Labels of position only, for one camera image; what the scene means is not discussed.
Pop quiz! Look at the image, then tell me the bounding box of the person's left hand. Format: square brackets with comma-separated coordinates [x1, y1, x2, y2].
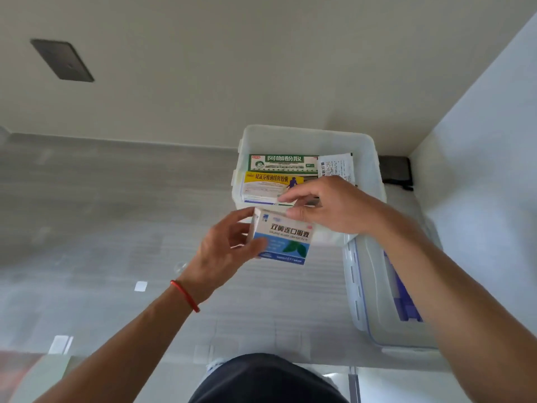
[177, 207, 270, 307]

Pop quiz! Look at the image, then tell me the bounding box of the person's right hand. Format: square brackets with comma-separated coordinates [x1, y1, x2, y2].
[276, 176, 404, 243]

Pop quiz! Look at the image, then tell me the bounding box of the white medicine sachet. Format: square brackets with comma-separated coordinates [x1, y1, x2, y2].
[317, 153, 356, 186]

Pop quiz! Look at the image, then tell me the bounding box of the blue leaf print medicine box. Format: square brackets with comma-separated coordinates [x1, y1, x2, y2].
[246, 207, 315, 266]

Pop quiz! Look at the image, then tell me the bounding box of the green white medicine box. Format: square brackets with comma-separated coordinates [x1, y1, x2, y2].
[247, 153, 319, 176]

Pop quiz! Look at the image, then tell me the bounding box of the clear plastic storage box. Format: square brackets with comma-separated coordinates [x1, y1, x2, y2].
[232, 124, 388, 248]

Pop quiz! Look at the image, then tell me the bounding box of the yellow striped white medicine box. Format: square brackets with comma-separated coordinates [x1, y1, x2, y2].
[240, 171, 322, 205]

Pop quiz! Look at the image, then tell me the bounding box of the clear lid with purple handle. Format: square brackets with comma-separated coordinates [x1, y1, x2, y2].
[342, 235, 441, 351]

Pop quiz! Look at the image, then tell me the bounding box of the person's left forearm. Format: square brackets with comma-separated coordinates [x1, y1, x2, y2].
[33, 285, 198, 403]

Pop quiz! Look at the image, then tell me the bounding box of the person's right forearm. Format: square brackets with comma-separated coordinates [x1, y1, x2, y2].
[379, 213, 537, 403]

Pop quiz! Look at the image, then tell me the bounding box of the person's left white shoe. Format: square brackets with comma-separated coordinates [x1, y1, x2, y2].
[204, 357, 229, 376]

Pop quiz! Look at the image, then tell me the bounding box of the person's dark clothing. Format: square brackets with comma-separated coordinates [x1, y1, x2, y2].
[189, 353, 351, 403]

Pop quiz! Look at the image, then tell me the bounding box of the white rectangular label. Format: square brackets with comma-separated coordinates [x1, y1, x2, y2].
[48, 334, 74, 355]

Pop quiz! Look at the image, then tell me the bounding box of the white lower cabinet front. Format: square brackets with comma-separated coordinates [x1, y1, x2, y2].
[293, 364, 473, 403]

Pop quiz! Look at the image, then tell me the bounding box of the red string bracelet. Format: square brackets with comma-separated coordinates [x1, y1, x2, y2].
[169, 280, 201, 313]

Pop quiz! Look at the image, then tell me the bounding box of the dark grey pad with cable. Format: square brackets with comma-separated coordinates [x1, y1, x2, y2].
[378, 154, 415, 191]

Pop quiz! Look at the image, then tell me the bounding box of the grey wall socket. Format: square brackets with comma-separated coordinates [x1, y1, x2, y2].
[30, 38, 95, 83]

